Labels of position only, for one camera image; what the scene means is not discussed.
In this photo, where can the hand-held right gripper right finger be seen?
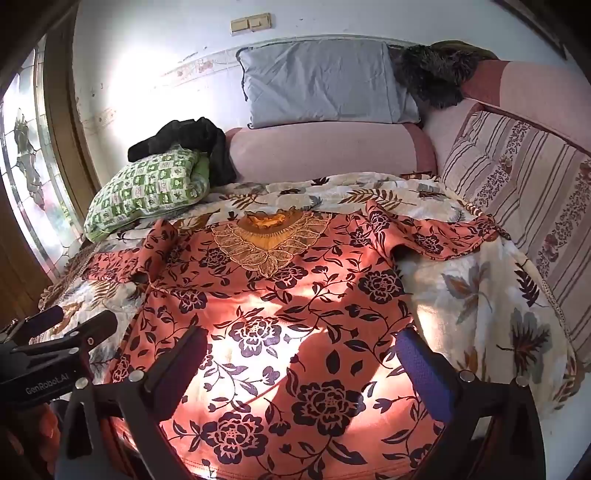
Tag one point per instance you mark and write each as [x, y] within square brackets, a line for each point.
[425, 371]

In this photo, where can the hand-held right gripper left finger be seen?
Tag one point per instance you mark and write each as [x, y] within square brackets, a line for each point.
[184, 369]

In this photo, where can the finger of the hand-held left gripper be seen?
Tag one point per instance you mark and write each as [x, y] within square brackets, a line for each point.
[94, 325]
[48, 317]

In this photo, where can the orange floral garment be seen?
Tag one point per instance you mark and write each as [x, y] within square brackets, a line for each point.
[318, 295]

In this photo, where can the leaf print blanket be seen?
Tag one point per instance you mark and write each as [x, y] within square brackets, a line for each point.
[475, 295]

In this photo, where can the green patterned pillow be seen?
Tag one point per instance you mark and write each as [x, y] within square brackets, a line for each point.
[147, 189]

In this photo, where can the stained glass window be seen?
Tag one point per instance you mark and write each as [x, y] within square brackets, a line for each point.
[32, 161]

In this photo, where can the light green cloth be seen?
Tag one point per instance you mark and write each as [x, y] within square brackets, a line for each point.
[199, 167]

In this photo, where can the black cloth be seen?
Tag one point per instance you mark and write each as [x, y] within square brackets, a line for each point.
[198, 138]

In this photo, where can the striped floral cushion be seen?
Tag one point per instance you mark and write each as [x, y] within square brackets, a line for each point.
[531, 184]

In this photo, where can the dark furry cushion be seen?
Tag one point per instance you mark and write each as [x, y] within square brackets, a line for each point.
[429, 78]

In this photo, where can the grey pillow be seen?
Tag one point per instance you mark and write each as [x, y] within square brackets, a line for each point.
[318, 83]

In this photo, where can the olive cloth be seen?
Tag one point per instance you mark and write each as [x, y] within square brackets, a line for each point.
[466, 48]

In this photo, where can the wooden window frame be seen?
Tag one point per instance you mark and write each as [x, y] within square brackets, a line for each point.
[64, 115]

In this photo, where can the beige light switch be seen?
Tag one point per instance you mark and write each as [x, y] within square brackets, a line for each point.
[251, 24]

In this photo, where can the dark wall frame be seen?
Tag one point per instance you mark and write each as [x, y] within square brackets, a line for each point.
[535, 25]

